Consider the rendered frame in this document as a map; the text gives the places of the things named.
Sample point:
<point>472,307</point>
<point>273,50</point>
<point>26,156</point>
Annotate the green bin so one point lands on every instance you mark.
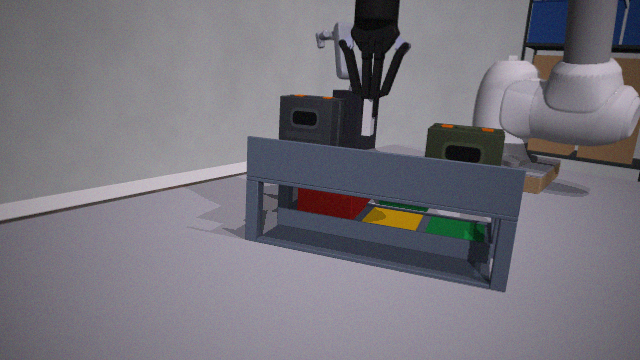
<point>403,206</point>

